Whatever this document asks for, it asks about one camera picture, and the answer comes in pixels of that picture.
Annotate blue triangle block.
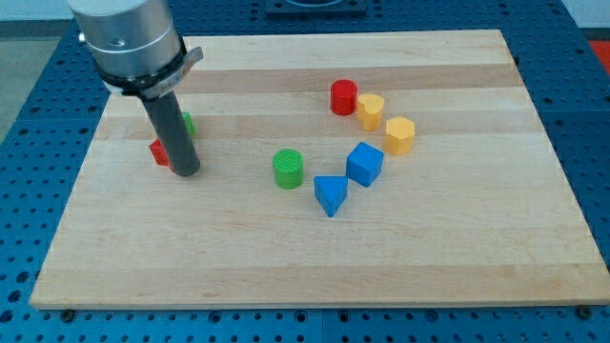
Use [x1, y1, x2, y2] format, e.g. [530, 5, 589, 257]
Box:
[314, 175, 348, 217]

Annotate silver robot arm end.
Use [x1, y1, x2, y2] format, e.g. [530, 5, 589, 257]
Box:
[68, 0, 204, 99]

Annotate blue cube block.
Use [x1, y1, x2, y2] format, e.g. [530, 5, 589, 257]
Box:
[345, 142, 384, 187]

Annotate green cylinder block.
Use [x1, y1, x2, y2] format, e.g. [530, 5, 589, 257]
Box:
[272, 149, 304, 190]

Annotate wooden board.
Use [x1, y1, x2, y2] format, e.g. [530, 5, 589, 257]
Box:
[30, 30, 609, 310]

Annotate yellow heart block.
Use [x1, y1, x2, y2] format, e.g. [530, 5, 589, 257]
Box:
[356, 93, 385, 131]

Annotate red cylinder block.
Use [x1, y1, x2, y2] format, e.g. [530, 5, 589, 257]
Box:
[330, 79, 358, 116]

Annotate yellow hexagon block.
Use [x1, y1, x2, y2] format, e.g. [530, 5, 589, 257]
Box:
[382, 116, 416, 155]

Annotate green block behind rod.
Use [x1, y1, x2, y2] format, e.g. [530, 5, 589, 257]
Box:
[182, 111, 196, 135]

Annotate red block behind rod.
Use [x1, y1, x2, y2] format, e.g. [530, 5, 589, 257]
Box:
[149, 139, 170, 167]

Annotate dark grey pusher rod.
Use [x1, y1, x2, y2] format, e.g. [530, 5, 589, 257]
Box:
[141, 91, 200, 177]

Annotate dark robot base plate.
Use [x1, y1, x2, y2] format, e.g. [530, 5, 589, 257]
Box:
[264, 0, 367, 18]

